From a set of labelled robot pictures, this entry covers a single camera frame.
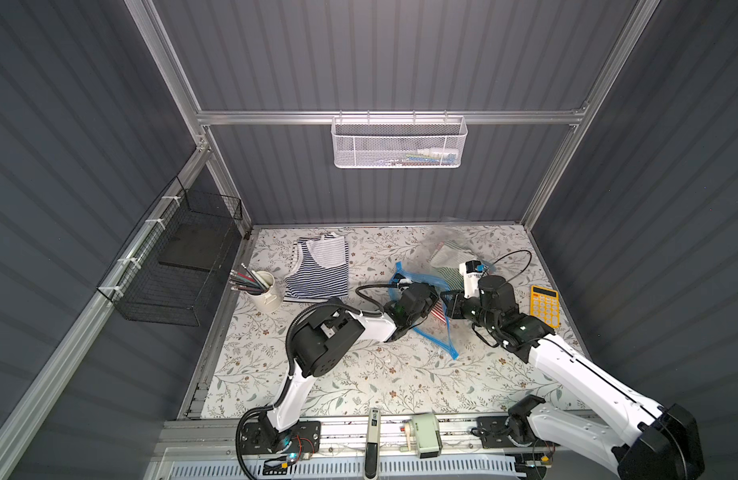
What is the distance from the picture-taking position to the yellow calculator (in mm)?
955

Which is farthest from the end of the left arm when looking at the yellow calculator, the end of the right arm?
the yellow calculator

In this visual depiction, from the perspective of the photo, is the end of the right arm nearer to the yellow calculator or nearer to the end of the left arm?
the end of the left arm
